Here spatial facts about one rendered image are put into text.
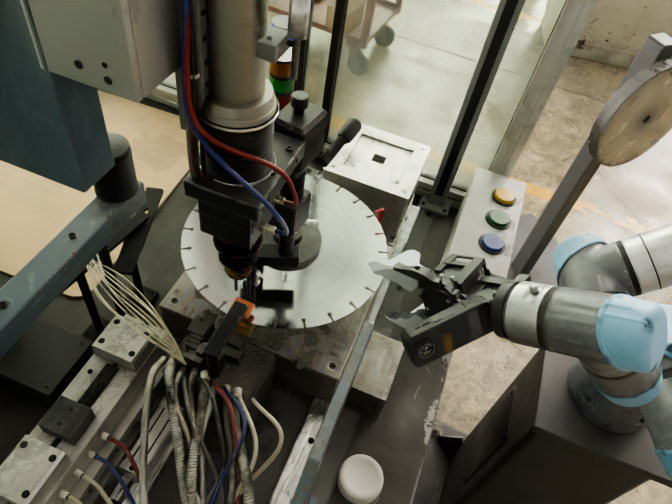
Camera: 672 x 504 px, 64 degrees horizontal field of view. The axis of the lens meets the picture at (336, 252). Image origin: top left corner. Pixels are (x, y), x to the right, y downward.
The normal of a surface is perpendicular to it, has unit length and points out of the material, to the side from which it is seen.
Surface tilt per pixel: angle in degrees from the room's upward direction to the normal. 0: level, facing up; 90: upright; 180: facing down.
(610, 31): 90
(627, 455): 0
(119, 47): 90
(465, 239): 0
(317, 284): 0
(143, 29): 90
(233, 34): 90
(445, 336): 60
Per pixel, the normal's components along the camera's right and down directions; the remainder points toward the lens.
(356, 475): 0.14, -0.64
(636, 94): 0.41, 0.69
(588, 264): -0.51, -0.55
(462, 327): 0.27, 0.33
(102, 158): 0.93, 0.35
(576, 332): -0.72, 0.11
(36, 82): -0.36, 0.68
